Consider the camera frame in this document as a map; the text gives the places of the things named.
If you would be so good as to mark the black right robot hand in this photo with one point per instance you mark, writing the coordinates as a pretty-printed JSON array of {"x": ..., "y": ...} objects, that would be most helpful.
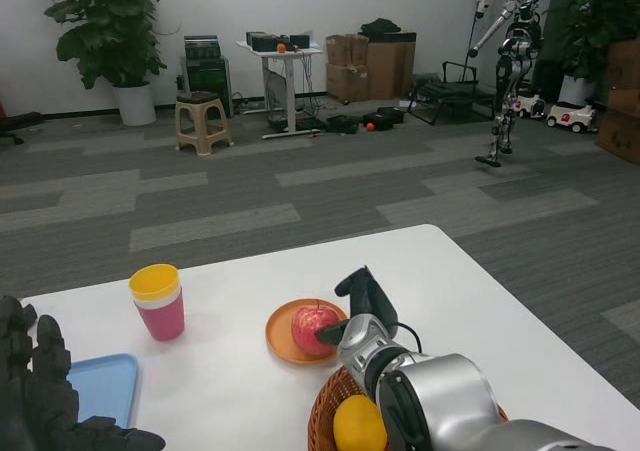
[{"x": 367, "y": 296}]

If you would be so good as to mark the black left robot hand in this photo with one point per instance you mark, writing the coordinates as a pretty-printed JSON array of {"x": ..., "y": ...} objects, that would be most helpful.
[{"x": 35, "y": 386}]

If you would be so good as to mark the red apple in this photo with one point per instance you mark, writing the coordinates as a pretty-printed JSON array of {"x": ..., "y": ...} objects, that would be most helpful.
[{"x": 310, "y": 331}]

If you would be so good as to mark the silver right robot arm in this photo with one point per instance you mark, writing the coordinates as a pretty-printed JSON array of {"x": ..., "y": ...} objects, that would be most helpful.
[{"x": 450, "y": 396}]

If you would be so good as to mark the orange round plate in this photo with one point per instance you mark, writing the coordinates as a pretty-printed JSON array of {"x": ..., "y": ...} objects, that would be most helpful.
[{"x": 280, "y": 336}]

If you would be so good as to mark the blue plastic tray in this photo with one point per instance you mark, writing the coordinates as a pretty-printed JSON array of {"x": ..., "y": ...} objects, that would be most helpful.
[{"x": 105, "y": 386}]

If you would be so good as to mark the brown wicker basket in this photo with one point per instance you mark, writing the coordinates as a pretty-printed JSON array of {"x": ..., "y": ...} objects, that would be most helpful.
[{"x": 325, "y": 401}]

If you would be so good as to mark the yellow lemon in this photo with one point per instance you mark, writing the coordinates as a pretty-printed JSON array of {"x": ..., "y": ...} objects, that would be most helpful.
[{"x": 355, "y": 426}]

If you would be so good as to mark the pink plastic cup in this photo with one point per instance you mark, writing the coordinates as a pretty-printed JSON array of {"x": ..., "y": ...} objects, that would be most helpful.
[{"x": 160, "y": 323}]

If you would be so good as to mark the yellow plastic cup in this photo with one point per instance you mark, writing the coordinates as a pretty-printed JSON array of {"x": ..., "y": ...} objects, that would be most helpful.
[{"x": 152, "y": 281}]

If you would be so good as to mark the white plastic cup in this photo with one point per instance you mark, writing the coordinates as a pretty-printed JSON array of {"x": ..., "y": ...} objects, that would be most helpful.
[{"x": 173, "y": 302}]

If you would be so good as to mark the black floor case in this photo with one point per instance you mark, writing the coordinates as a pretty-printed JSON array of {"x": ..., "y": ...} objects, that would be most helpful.
[
  {"x": 378, "y": 121},
  {"x": 392, "y": 113},
  {"x": 342, "y": 124}
]

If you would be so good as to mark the white standing desk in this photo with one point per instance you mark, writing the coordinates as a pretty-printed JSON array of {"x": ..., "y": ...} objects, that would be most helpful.
[{"x": 290, "y": 101}]

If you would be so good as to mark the black folding cot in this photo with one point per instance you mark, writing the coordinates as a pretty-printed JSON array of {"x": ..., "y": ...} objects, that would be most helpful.
[{"x": 450, "y": 98}]

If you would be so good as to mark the grey computer tower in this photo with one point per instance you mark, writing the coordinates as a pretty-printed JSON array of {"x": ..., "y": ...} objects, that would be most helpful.
[{"x": 275, "y": 96}]

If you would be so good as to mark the large brown cardboard box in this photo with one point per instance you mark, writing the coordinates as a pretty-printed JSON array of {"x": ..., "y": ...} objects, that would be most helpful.
[{"x": 390, "y": 71}]

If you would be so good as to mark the open brown cardboard box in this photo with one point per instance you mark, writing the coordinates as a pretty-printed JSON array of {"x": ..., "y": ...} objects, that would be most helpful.
[{"x": 346, "y": 51}]

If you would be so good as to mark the small white toy car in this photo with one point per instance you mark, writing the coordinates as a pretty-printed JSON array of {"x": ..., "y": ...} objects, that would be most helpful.
[{"x": 531, "y": 106}]

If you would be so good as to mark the beige plastic stool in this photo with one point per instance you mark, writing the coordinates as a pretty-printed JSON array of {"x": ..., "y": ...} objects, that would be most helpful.
[{"x": 200, "y": 106}]

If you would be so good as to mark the black flat case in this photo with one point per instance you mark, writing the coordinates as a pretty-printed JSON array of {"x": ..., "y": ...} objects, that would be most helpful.
[{"x": 404, "y": 37}]

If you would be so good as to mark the small black desk box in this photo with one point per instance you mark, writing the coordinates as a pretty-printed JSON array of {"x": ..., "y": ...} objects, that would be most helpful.
[{"x": 300, "y": 41}]

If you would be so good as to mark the black computer case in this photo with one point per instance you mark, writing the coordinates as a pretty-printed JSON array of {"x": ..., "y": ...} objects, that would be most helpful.
[{"x": 207, "y": 83}]

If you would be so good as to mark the black bag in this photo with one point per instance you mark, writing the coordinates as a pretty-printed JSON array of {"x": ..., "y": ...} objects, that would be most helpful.
[{"x": 378, "y": 28}]

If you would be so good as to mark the black office chair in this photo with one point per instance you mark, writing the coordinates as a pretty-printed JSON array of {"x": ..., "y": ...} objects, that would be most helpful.
[{"x": 20, "y": 118}]

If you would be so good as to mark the large white toy car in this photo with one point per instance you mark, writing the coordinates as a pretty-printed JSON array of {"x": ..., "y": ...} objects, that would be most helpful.
[{"x": 572, "y": 117}]

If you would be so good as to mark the large black desk box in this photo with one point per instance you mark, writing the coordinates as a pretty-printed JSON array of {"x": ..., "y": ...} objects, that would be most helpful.
[{"x": 262, "y": 42}]

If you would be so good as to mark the silver black humanoid robot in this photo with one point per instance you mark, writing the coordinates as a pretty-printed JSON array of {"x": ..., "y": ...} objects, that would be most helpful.
[{"x": 522, "y": 41}]

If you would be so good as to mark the black equipment stack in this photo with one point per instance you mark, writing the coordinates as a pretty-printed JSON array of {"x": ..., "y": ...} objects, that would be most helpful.
[{"x": 201, "y": 47}]

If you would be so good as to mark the white stick vacuum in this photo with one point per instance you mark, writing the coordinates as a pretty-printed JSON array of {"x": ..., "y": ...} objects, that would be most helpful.
[{"x": 481, "y": 3}]

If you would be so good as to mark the bushy green potted plant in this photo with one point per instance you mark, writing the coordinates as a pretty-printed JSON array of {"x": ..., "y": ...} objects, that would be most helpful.
[{"x": 595, "y": 21}]

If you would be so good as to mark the tall green potted plant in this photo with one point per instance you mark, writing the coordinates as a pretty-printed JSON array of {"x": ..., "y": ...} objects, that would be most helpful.
[{"x": 105, "y": 21}]

